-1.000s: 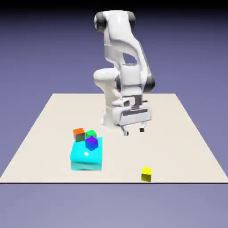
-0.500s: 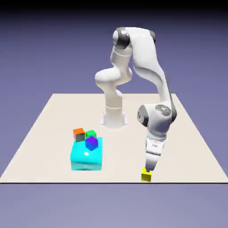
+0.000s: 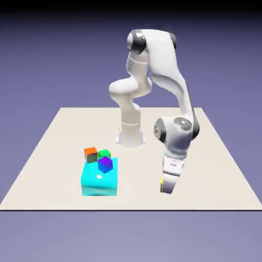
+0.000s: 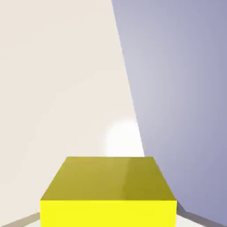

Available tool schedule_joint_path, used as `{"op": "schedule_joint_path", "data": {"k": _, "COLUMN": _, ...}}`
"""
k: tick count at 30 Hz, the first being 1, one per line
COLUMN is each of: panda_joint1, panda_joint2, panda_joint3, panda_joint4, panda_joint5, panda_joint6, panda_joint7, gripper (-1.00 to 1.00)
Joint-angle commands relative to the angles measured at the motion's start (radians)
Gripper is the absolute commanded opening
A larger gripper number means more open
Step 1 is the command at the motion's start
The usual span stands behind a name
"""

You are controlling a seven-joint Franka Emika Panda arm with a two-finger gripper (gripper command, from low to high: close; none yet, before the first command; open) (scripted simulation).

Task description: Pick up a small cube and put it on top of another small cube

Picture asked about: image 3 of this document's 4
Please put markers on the small orange cube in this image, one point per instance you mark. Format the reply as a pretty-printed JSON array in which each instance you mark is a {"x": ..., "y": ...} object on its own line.
[{"x": 90, "y": 151}]

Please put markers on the small yellow cube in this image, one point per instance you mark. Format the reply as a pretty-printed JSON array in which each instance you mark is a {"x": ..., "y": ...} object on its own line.
[{"x": 161, "y": 185}]

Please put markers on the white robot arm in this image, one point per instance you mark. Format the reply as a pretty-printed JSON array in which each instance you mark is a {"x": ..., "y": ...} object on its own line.
[{"x": 163, "y": 61}]

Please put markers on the small green cube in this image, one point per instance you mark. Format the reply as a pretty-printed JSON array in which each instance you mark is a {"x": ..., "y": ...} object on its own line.
[{"x": 104, "y": 153}]

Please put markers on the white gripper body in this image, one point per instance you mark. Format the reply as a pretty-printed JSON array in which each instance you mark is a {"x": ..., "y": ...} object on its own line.
[{"x": 169, "y": 183}]

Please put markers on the small purple cube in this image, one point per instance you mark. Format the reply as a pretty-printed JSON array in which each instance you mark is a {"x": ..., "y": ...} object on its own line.
[{"x": 105, "y": 164}]

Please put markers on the large cyan box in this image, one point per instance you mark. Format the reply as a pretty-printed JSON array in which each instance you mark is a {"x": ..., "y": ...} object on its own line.
[{"x": 99, "y": 180}]

